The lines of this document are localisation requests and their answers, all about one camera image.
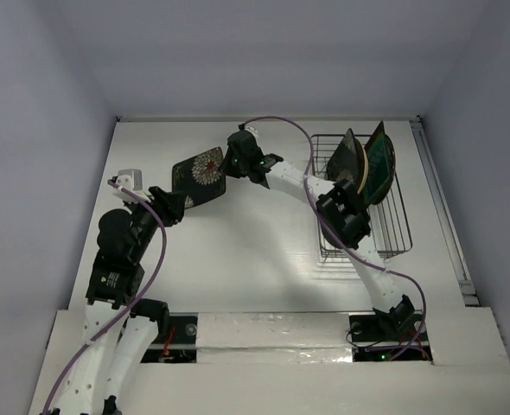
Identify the grey wire dish rack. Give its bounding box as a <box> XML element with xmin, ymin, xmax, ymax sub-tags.
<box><xmin>309</xmin><ymin>133</ymin><xmax>413</xmax><ymax>263</ymax></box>

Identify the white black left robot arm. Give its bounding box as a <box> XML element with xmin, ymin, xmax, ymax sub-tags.
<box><xmin>41</xmin><ymin>180</ymin><xmax>186</xmax><ymax>414</ymax></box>

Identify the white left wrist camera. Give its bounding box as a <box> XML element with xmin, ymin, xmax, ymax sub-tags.
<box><xmin>114</xmin><ymin>169</ymin><xmax>148</xmax><ymax>203</ymax></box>

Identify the dark teal round plate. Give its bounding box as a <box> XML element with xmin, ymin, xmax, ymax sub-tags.
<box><xmin>373</xmin><ymin>135</ymin><xmax>396</xmax><ymax>205</ymax></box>

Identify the white front table ledge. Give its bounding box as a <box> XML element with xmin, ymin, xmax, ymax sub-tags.
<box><xmin>25</xmin><ymin>304</ymin><xmax>510</xmax><ymax>415</ymax></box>

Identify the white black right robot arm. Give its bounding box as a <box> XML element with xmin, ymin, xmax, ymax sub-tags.
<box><xmin>220</xmin><ymin>130</ymin><xmax>415</xmax><ymax>341</ymax></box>

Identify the teal brown square plate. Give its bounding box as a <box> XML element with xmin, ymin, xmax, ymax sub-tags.
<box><xmin>363</xmin><ymin>121</ymin><xmax>396</xmax><ymax>205</ymax></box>

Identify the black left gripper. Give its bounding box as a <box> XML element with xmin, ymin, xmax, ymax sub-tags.
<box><xmin>124</xmin><ymin>185</ymin><xmax>186</xmax><ymax>259</ymax></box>

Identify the beige bird round plate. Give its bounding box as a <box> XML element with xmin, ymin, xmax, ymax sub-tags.
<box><xmin>354</xmin><ymin>138</ymin><xmax>369</xmax><ymax>195</ymax></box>

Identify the black floral square plate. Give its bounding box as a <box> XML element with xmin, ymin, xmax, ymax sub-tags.
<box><xmin>172</xmin><ymin>147</ymin><xmax>226</xmax><ymax>209</ymax></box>

